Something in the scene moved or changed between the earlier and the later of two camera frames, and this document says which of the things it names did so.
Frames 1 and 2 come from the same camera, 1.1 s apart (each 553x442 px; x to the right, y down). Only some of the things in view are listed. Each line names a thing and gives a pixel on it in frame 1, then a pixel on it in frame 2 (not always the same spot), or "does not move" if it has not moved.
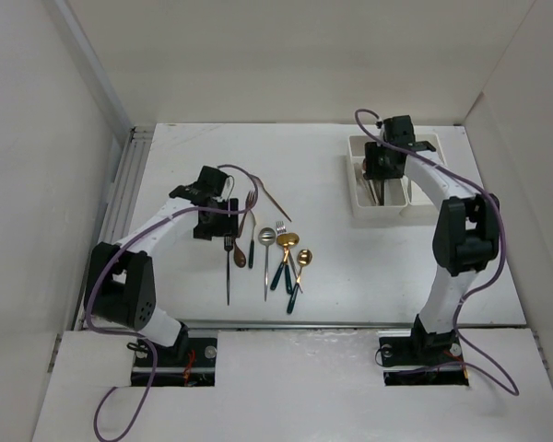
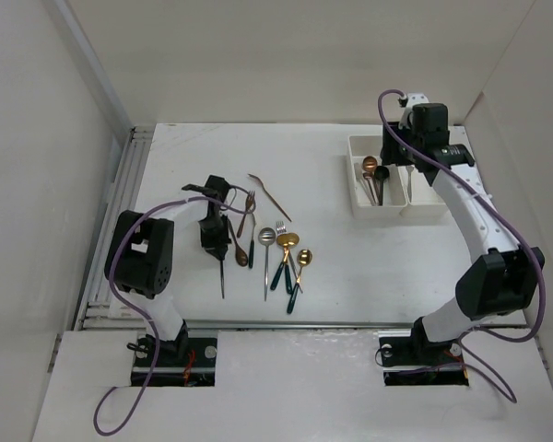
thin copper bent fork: x=275 y=201 does not move
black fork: x=228 y=245 -> x=222 y=278
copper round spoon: x=364 y=168 does not move
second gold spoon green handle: x=304 y=257 does not move
